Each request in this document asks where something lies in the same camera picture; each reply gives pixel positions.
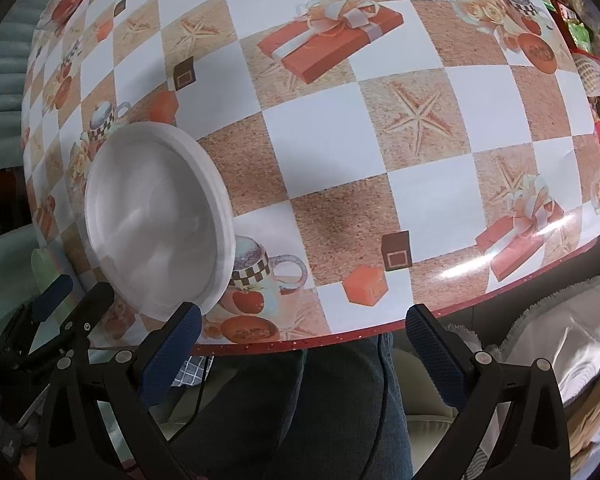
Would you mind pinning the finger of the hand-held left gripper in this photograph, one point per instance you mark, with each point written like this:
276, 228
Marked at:
52, 297
97, 300

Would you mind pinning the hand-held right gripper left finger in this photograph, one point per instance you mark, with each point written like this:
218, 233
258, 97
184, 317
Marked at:
172, 355

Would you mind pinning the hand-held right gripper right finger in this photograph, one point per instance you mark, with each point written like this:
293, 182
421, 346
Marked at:
435, 360

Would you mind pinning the green plate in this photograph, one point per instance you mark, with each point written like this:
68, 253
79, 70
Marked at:
42, 265

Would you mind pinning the white foam bowl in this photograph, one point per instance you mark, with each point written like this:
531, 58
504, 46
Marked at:
155, 220

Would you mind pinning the plaid cloth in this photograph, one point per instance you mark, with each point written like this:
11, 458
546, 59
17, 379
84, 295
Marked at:
192, 372

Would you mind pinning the beige cushion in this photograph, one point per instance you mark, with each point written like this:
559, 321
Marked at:
425, 410

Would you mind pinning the dark wooden furniture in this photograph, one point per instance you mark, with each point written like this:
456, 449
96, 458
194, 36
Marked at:
2, 200

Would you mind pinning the person's blue jeans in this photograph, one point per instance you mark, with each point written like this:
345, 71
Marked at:
280, 410

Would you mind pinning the white fuzzy blanket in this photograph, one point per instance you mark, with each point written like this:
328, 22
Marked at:
555, 340

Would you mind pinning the tan folded cloth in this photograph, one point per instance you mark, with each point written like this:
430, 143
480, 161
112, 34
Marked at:
595, 400

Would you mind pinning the pale green ribbed sofa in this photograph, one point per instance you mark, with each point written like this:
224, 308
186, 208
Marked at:
5, 90

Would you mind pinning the checkered printed tablecloth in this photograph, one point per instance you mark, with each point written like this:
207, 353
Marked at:
330, 125

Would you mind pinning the white woven basket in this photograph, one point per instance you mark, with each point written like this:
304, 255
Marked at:
597, 75

